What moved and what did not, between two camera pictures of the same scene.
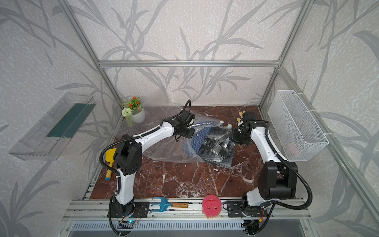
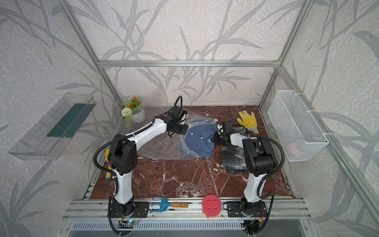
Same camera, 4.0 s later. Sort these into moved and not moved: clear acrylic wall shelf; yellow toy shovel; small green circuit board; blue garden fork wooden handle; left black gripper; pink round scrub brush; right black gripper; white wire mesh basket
Moved: left black gripper; right black gripper
Not moved: yellow toy shovel; small green circuit board; blue garden fork wooden handle; white wire mesh basket; pink round scrub brush; clear acrylic wall shelf
